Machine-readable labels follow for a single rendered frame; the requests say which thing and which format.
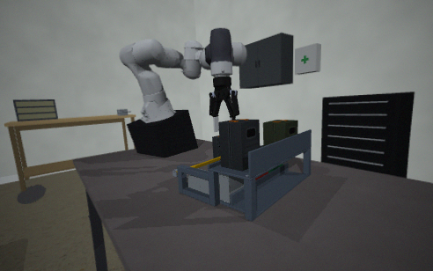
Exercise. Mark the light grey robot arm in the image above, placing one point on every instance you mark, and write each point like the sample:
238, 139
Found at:
138, 56

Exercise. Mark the yellow bar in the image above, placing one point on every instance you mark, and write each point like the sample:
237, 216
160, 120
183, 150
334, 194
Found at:
207, 162

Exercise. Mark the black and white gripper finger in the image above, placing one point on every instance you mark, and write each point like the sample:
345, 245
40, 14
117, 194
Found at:
232, 104
214, 106

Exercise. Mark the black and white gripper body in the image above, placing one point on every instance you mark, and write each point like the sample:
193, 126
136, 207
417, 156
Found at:
226, 86

